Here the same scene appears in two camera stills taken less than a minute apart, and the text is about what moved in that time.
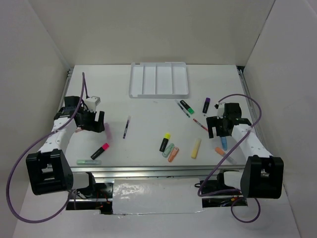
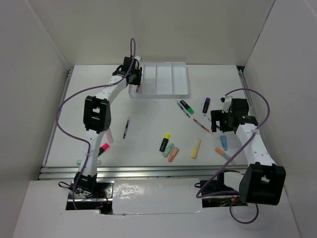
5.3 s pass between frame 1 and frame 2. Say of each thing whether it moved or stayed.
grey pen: stayed
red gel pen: stayed
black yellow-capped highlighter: stayed
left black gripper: moved
